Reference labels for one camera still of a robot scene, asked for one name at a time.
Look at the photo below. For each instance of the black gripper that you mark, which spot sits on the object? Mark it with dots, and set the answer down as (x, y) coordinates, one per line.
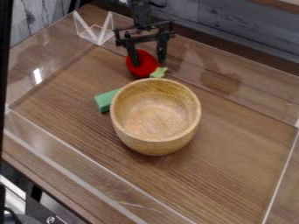
(143, 31)

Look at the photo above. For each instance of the red plush strawberry toy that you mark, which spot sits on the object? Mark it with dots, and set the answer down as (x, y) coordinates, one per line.
(148, 68)

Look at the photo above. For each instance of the green foam block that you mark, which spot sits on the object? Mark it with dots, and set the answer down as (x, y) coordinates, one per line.
(104, 99)

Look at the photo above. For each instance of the wooden bowl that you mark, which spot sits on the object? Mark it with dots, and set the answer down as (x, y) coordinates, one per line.
(155, 113)

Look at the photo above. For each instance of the black metal table leg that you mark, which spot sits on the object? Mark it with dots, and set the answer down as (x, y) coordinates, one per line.
(36, 210)

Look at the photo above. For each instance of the clear acrylic corner bracket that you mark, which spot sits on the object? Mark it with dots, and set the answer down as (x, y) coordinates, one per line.
(96, 34)

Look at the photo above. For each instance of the clear acrylic tray wall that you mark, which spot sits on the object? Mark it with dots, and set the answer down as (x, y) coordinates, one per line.
(233, 176)

